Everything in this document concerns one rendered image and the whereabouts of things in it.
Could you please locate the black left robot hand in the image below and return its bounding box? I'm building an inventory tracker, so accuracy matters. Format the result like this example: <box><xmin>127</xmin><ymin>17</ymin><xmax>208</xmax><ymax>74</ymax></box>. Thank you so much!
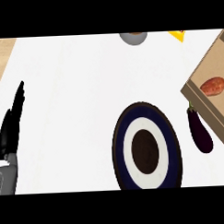
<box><xmin>0</xmin><ymin>80</ymin><xmax>29</xmax><ymax>162</ymax></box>

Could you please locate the dark blue and white plate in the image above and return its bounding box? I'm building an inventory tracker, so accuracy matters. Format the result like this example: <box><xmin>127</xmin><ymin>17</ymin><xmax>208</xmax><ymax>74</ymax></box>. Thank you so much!
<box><xmin>109</xmin><ymin>99</ymin><xmax>184</xmax><ymax>191</ymax></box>

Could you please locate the brown cardboard box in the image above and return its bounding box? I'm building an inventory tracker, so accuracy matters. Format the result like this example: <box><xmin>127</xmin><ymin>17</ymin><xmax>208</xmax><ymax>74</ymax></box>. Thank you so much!
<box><xmin>177</xmin><ymin>29</ymin><xmax>224</xmax><ymax>156</ymax></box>

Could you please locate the orange sweet potato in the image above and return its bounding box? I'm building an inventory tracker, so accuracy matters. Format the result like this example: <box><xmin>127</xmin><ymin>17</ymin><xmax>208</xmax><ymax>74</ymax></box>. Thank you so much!
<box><xmin>199</xmin><ymin>76</ymin><xmax>224</xmax><ymax>98</ymax></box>

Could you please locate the grey round bowl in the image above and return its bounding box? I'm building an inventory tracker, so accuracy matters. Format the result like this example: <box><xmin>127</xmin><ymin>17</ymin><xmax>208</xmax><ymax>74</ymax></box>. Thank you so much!
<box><xmin>118</xmin><ymin>32</ymin><xmax>148</xmax><ymax>47</ymax></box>

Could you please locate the dark purple eggplant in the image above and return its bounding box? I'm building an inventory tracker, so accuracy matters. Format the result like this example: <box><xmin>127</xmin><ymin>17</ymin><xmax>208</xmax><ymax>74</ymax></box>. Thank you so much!
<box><xmin>185</xmin><ymin>100</ymin><xmax>215</xmax><ymax>155</ymax></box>

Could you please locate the yellow packet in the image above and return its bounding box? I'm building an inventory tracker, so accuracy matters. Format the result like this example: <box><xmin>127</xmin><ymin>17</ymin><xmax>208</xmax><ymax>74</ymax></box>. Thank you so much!
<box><xmin>167</xmin><ymin>30</ymin><xmax>186</xmax><ymax>44</ymax></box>

